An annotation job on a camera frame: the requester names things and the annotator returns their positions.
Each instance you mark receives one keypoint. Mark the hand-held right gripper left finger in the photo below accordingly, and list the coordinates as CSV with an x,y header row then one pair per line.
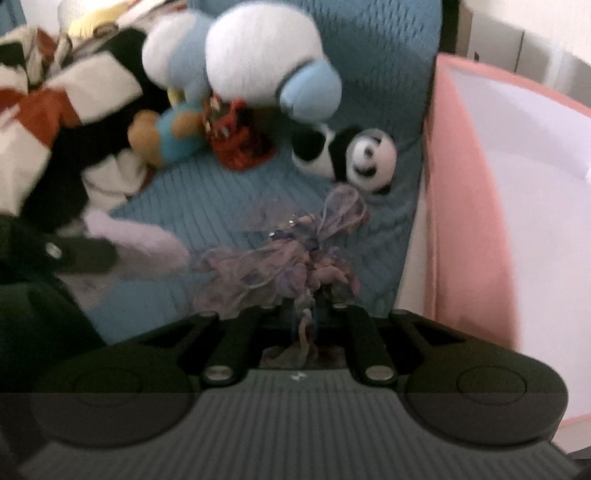
x,y
258,323

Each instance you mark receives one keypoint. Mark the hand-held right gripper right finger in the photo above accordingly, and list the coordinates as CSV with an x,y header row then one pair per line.
x,y
355,327

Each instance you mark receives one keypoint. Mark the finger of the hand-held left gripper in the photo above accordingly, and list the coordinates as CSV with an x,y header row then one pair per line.
x,y
83,256

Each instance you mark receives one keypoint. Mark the purple tulle ribbon bundle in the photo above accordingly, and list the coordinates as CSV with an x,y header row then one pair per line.
x,y
286,263

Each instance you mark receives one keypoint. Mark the brown bear plush blue shirt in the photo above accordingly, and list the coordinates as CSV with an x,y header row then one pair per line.
x,y
178,134

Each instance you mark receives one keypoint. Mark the pink cushion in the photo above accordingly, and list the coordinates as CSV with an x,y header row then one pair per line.
x,y
461,184

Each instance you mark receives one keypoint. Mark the lilac fuzzy cloth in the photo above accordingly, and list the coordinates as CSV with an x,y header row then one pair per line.
x,y
138,244

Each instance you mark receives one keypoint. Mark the white black orange striped blanket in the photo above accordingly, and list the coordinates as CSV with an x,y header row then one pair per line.
x,y
92,87

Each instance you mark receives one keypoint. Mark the black and white panda plush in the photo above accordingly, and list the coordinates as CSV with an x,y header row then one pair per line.
x,y
369,157

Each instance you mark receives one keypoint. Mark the red patterned small toy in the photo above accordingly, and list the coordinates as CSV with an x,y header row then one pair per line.
x,y
235,138

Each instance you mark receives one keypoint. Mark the yellow plush toy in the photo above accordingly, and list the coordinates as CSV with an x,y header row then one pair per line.
x,y
99,21

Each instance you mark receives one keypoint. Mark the blue textured bedspread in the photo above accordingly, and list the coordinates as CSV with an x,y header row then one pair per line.
x,y
383,69

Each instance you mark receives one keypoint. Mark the white and blue penguin plush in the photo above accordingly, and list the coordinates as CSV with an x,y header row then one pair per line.
x,y
258,50

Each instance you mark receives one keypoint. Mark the white cabinet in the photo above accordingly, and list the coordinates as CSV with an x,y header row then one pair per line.
x,y
498,41

